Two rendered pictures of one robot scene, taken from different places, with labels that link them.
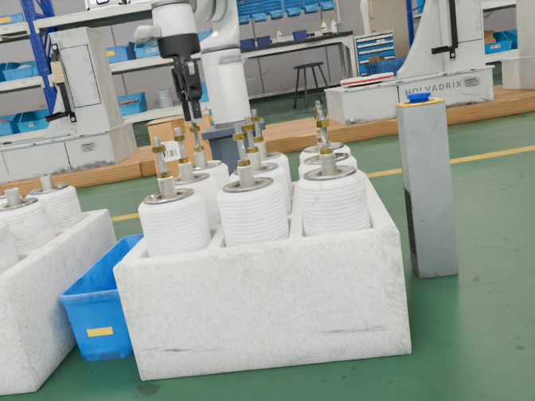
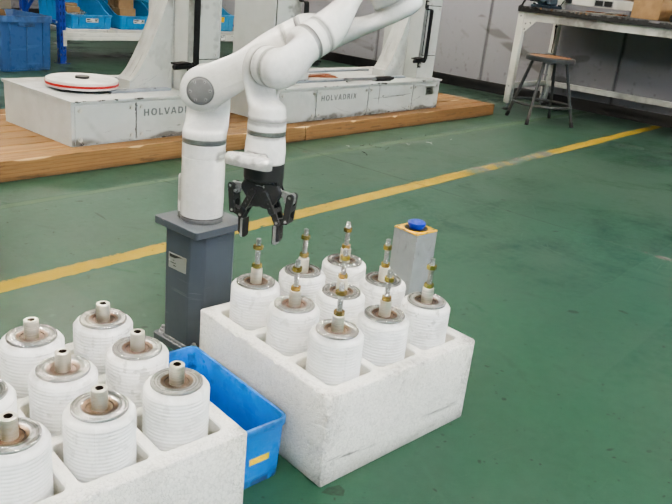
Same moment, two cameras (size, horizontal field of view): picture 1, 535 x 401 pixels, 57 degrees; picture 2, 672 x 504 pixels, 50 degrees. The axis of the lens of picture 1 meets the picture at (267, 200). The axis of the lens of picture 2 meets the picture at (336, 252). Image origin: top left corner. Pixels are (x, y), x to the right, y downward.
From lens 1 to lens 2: 1.12 m
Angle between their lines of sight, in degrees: 49
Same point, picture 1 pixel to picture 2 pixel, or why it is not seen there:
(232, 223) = (387, 347)
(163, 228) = (352, 358)
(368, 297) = (453, 385)
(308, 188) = (428, 315)
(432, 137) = (426, 256)
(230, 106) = (217, 202)
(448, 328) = not seen: hidden behind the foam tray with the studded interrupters
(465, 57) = not seen: hidden behind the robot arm
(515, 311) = (478, 375)
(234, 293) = (393, 399)
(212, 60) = (210, 155)
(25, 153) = not seen: outside the picture
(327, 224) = (435, 339)
